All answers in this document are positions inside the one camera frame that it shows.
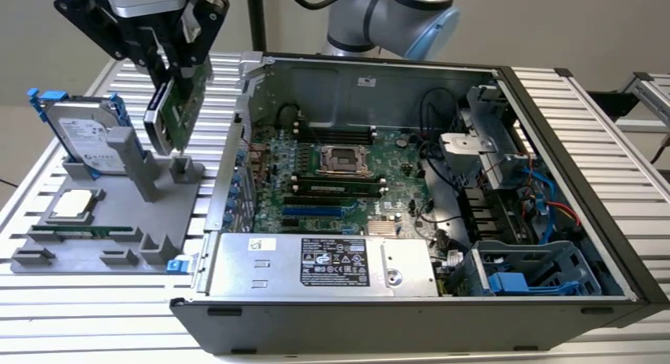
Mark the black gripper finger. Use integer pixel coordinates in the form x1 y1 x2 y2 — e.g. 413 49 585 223
54 0 182 95
175 0 233 96

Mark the Nvidia Quadro graphics card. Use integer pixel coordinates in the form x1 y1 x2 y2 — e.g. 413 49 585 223
142 56 215 158

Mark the black vertical pole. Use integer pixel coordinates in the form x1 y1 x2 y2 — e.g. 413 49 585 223
246 0 269 53

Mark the hard disk in blue carrier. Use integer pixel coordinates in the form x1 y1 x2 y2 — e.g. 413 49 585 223
24 88 146 181

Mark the CPU socket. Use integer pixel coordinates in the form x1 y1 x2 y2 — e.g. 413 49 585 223
313 144 371 176

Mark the silver CPU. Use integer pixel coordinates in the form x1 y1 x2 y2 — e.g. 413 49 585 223
50 190 105 220

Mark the grey plastic parts rack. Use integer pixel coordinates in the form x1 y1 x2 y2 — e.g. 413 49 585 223
7 128 222 278

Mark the black expansion slot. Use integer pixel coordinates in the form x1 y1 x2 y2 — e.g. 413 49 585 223
285 195 347 209

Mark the blue expansion slot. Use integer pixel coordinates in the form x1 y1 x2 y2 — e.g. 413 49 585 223
283 206 346 220

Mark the green motherboard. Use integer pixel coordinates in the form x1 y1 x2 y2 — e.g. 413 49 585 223
246 124 437 236

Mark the metal drive cage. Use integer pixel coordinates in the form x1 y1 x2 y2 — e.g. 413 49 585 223
438 84 532 189

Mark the blue plastic case latch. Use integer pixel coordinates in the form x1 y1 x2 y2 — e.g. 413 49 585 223
166 254 193 275

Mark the silver chipset heatsink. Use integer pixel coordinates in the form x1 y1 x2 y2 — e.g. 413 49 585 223
367 220 401 238

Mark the silver power supply unit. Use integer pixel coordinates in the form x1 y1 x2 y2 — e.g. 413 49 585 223
206 233 440 298

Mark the grey-blue plastic disk bay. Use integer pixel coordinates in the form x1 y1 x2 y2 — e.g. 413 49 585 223
449 238 604 298

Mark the black open PC case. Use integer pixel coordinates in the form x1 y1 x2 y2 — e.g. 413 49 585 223
170 51 670 356

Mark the aluminium side table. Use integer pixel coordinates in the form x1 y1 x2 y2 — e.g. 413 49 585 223
614 71 670 130

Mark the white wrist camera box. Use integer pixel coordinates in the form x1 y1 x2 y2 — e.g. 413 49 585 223
102 0 191 19

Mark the black metal bracket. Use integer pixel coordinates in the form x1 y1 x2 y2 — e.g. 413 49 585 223
585 89 641 120

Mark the red wire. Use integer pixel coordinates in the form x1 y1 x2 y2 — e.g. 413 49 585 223
544 201 582 227

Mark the blue disk carrier bracket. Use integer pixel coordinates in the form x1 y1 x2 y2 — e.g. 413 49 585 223
489 271 596 297

